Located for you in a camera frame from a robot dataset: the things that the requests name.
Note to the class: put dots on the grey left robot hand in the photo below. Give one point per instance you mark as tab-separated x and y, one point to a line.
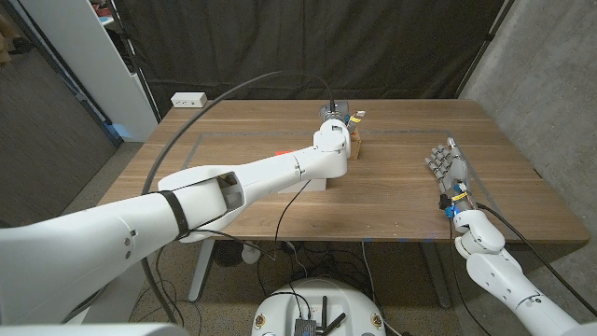
338	110

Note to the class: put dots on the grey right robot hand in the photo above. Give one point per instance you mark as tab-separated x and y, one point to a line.
454	170

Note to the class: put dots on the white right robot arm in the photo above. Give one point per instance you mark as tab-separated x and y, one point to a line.
499	275

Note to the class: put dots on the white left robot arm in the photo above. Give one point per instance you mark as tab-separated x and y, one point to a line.
140	219

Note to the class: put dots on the wooden box with slots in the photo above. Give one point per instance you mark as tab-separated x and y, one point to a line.
355	145

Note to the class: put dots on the red and white box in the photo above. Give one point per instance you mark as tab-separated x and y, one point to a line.
312	186

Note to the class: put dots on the white power outlet box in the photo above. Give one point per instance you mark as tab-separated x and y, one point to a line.
189	99

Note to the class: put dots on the grey electronics box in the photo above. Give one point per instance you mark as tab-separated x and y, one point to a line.
305	327

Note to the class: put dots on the black backdrop curtain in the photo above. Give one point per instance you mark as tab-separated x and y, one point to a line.
396	46

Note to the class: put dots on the dark grey table leg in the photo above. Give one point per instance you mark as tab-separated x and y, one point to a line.
436	275

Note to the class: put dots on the black backdrop stand pole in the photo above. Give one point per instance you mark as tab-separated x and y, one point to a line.
140	70
482	46

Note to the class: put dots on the small white floor object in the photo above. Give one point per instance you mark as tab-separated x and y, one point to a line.
251	254

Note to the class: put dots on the black floor fan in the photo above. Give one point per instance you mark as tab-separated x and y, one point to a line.
228	253

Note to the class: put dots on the white robot torso base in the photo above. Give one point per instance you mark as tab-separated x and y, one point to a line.
317	303

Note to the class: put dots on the black antenna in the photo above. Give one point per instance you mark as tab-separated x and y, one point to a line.
324	312
335	323

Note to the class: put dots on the white table leg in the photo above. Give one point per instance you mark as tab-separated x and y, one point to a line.
200	270

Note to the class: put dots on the white cabinet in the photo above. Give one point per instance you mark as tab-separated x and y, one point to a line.
88	60

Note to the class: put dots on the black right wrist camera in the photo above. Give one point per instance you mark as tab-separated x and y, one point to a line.
444	203

